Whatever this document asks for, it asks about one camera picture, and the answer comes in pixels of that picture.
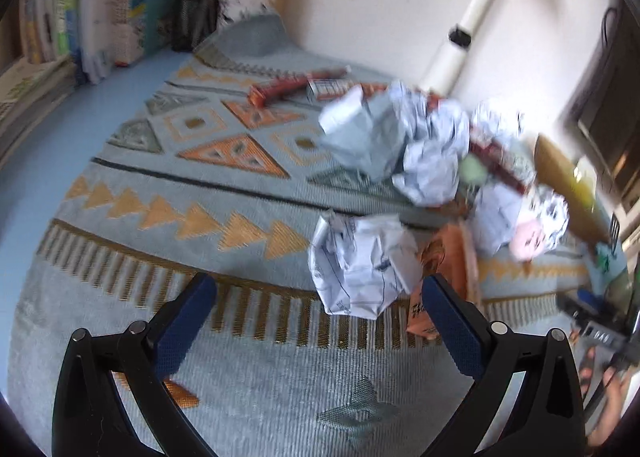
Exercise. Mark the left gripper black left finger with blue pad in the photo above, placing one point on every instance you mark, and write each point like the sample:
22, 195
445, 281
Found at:
88, 416

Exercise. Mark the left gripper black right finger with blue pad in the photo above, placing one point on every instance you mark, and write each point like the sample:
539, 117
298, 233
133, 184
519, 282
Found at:
547, 418

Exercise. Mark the three-ball plush dango toy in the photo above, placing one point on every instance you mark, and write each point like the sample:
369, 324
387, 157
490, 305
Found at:
529, 241

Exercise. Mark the white paper ball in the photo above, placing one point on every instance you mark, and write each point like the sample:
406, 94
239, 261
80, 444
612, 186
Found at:
361, 265

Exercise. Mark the orange anime snack wrapper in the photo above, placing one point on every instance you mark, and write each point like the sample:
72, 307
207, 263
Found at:
323, 90

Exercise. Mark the orange snack packet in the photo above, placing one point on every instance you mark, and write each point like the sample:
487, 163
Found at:
450, 253

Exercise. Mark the brown woven basket bowl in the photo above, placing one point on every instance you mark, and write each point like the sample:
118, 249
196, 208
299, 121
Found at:
588, 220

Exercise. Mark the patterned blue orange rug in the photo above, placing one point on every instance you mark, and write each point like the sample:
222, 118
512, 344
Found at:
197, 181

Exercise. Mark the white desk lamp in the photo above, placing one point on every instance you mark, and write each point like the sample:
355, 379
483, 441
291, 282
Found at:
449, 61

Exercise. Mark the dark red long snack box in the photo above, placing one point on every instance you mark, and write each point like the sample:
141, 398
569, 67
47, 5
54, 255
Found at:
261, 94

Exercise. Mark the black mesh pen holder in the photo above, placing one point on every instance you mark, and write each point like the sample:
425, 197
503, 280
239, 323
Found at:
192, 21

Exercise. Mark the wooden organizer box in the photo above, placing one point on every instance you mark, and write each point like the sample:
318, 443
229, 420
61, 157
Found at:
232, 11

